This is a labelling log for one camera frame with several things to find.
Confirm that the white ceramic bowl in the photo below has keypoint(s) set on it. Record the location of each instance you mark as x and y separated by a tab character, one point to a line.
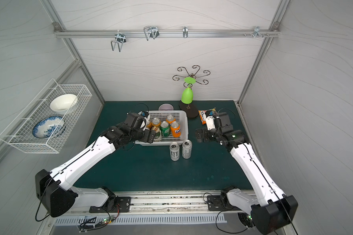
64	104

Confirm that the double metal hook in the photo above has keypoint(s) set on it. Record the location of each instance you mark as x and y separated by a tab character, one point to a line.
118	42

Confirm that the black metal cup stand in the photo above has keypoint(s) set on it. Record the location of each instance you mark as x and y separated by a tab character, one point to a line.
190	109

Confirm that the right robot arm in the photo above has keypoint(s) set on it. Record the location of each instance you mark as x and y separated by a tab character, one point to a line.
241	150

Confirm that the green Sprite can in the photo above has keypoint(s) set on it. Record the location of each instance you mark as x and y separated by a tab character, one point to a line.
165	129

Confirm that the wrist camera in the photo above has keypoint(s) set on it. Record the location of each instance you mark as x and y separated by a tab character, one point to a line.
210	123
145	115

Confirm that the white plastic basket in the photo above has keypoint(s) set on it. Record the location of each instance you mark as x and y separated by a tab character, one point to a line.
181	119

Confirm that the colourful snack bag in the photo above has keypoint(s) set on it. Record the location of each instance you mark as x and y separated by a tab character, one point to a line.
204	114

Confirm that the white wire wall basket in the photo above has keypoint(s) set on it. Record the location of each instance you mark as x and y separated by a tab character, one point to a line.
19	133

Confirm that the white Monster can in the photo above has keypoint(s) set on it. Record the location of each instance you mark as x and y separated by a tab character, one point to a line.
186	149
174	151

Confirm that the orange Fanta can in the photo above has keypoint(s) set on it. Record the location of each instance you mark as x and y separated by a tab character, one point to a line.
175	129

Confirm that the orange can back middle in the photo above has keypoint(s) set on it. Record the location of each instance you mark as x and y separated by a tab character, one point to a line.
156	122

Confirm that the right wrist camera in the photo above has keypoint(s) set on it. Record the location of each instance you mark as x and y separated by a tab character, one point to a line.
210	123

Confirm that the small metal hook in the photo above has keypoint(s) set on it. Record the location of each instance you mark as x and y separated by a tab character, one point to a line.
185	32

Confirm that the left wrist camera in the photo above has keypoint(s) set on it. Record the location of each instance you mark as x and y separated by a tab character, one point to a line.
145	115

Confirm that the green beer can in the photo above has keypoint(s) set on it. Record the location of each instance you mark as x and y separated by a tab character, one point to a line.
158	135

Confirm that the right metal hook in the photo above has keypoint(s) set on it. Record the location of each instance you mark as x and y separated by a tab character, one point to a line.
256	34

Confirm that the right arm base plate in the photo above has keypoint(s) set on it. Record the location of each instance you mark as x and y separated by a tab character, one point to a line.
217	203

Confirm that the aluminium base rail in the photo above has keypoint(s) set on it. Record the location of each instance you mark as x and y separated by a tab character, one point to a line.
164	202

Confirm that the metal loop hook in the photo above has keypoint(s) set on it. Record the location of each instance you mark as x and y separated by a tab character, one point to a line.
151	32

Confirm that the pink bowl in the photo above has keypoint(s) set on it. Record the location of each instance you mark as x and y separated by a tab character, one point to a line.
166	107

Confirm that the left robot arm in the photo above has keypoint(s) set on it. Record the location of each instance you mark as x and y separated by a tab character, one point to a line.
65	175

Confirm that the orange can back left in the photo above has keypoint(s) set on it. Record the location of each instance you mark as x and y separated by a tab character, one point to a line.
149	124

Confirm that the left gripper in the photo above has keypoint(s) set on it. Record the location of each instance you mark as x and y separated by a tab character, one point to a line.
148	135

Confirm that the aluminium top rail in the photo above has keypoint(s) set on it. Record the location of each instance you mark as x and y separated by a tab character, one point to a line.
177	33

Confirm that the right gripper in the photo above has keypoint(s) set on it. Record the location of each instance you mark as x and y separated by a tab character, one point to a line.
202	134

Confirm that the blue patterned plate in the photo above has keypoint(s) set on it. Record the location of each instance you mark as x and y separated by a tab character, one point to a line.
48	127

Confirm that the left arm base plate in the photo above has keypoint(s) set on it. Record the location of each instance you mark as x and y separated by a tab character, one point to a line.
117	204

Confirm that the orange can back right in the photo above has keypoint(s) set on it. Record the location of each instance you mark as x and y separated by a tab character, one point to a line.
170	119

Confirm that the green plastic wine glass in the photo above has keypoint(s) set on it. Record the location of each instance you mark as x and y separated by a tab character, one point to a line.
187	95

